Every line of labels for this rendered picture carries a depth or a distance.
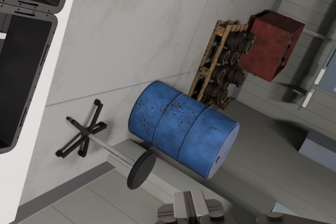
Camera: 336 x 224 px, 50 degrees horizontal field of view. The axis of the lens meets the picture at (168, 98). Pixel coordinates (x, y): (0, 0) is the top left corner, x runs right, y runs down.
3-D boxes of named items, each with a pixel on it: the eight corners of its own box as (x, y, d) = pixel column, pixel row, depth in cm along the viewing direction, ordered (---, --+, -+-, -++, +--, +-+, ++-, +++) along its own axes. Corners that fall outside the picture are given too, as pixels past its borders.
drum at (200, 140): (120, 140, 354) (200, 191, 323) (140, 83, 333) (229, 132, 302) (150, 126, 408) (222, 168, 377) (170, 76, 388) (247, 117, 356)
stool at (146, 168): (92, 148, 312) (150, 186, 291) (50, 165, 268) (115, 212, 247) (110, 94, 295) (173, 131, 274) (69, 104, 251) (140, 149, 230)
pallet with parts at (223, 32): (179, 113, 475) (211, 131, 459) (218, 17, 431) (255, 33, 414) (203, 101, 556) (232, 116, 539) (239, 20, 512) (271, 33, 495)
